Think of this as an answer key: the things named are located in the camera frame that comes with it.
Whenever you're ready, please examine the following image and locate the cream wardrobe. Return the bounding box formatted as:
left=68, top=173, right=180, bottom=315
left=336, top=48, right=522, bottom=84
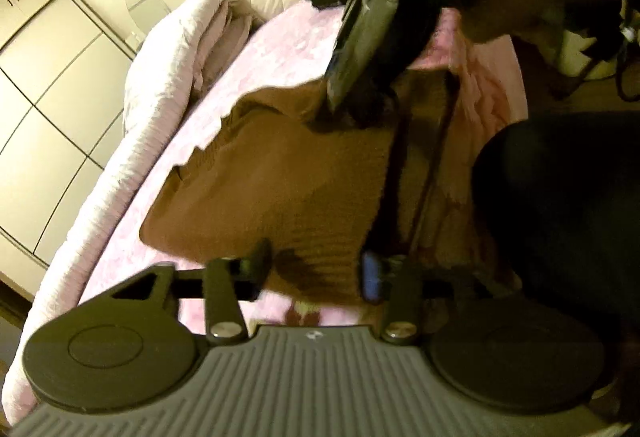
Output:
left=0, top=0, right=136, bottom=298

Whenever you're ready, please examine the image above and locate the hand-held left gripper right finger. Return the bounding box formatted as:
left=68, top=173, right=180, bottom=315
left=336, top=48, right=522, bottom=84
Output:
left=359, top=252, right=488, bottom=343

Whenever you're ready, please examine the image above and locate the brown knit sweater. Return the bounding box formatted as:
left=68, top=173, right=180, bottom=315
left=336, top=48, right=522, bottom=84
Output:
left=140, top=72, right=481, bottom=308

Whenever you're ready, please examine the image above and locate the white plastic bucket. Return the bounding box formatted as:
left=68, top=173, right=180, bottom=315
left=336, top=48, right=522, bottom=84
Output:
left=557, top=29, right=623, bottom=80

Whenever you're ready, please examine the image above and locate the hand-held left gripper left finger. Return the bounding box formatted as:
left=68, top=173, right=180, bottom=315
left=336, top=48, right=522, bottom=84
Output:
left=111, top=241, right=273, bottom=345

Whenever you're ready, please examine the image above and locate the white rolled quilt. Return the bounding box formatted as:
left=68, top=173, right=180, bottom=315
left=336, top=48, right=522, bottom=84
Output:
left=0, top=0, right=256, bottom=423

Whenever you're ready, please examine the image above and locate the person's dark pants leg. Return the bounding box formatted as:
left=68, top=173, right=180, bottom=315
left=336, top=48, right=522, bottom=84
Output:
left=472, top=112, right=640, bottom=368

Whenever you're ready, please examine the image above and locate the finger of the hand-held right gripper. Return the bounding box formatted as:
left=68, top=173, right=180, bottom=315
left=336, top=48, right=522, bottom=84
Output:
left=345, top=72, right=401, bottom=130

